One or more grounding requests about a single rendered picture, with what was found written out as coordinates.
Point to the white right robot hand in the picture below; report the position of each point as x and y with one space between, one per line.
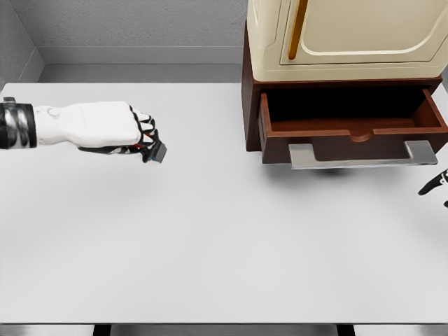
435 183

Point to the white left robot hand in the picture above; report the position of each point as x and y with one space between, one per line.
105 124

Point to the small grey switch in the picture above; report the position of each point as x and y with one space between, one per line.
160 154

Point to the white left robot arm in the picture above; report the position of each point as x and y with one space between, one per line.
21 126

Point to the brown wooden drawer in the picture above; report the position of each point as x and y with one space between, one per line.
350 140

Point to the brown wooden cabinet base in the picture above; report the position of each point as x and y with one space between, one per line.
252 115

